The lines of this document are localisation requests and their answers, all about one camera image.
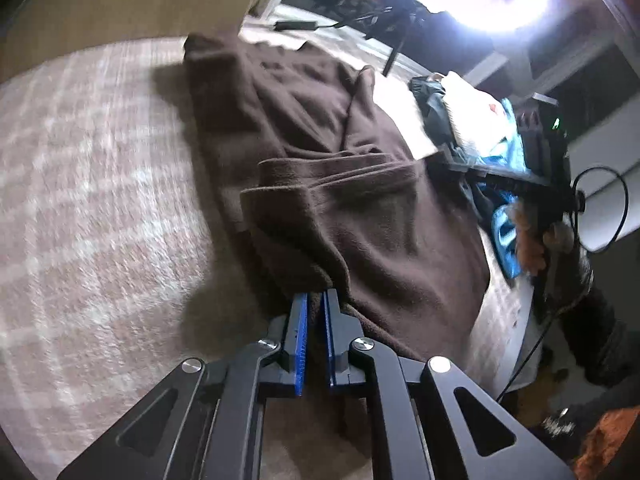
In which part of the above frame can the black cable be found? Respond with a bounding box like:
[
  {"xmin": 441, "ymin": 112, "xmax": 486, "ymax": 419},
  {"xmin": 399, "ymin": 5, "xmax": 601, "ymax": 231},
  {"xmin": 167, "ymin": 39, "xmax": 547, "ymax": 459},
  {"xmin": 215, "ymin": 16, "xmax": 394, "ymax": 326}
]
[{"xmin": 495, "ymin": 166, "xmax": 630, "ymax": 403}]

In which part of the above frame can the dark teal garment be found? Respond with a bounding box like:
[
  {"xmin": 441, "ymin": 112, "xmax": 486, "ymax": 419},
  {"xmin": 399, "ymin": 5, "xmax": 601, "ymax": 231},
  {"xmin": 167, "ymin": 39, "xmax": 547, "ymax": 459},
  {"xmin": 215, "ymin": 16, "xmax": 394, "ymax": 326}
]
[{"xmin": 410, "ymin": 76, "xmax": 466, "ymax": 161}]

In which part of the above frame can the blue garment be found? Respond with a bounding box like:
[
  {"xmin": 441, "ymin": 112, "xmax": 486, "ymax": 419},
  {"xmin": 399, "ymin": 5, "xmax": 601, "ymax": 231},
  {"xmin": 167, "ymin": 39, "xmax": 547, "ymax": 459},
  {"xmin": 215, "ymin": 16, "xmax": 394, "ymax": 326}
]
[{"xmin": 470, "ymin": 97, "xmax": 531, "ymax": 281}]

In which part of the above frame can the person's right forearm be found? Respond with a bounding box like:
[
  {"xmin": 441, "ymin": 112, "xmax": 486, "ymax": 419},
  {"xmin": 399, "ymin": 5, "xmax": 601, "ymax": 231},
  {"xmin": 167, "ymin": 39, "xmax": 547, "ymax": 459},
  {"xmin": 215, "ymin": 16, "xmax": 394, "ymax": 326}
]
[{"xmin": 542, "ymin": 252, "xmax": 640, "ymax": 391}]

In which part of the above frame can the person's right hand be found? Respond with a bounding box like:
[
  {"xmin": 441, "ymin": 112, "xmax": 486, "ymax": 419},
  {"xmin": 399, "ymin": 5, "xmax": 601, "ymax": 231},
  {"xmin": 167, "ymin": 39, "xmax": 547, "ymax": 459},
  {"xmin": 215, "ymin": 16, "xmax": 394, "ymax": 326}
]
[{"xmin": 510, "ymin": 200, "xmax": 576, "ymax": 278}]

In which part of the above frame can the plaid bed blanket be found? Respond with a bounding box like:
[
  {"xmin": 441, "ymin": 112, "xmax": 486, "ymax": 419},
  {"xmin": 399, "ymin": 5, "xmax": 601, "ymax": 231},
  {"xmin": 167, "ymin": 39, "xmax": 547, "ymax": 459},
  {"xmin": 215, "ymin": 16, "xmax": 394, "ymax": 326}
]
[{"xmin": 0, "ymin": 5, "xmax": 531, "ymax": 466}]

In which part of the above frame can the orange cloth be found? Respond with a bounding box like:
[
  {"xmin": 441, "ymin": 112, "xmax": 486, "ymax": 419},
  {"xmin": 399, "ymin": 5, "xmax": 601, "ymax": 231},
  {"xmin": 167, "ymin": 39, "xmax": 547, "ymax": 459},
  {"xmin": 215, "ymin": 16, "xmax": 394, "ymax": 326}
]
[{"xmin": 582, "ymin": 407, "xmax": 640, "ymax": 480}]

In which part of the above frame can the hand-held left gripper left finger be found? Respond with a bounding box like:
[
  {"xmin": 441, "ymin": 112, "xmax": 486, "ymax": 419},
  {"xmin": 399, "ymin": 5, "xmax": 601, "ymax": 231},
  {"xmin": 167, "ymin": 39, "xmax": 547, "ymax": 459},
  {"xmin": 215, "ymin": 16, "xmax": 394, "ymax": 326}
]
[{"xmin": 56, "ymin": 292, "xmax": 310, "ymax": 480}]

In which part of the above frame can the brown fleece garment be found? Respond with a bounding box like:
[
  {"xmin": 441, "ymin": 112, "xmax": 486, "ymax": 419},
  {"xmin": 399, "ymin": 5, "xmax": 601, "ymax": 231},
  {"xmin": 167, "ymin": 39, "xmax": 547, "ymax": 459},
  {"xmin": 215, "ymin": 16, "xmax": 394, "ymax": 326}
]
[{"xmin": 182, "ymin": 32, "xmax": 491, "ymax": 363}]

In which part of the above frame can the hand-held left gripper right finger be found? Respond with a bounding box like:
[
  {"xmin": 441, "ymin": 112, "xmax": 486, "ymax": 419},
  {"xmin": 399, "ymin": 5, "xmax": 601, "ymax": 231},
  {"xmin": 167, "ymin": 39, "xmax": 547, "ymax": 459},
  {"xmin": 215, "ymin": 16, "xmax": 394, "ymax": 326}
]
[{"xmin": 322, "ymin": 289, "xmax": 576, "ymax": 480}]

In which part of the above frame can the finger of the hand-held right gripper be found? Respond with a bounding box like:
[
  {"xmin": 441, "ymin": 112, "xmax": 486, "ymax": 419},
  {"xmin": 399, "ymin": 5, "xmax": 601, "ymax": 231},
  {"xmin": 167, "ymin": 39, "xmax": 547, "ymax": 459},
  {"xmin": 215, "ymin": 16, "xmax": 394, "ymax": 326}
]
[{"xmin": 446, "ymin": 146, "xmax": 548, "ymax": 196}]

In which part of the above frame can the white garment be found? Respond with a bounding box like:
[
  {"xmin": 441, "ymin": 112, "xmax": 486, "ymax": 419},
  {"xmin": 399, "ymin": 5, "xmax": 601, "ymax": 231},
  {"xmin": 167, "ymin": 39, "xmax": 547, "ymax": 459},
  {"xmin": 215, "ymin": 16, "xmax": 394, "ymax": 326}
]
[{"xmin": 440, "ymin": 71, "xmax": 511, "ymax": 156}]

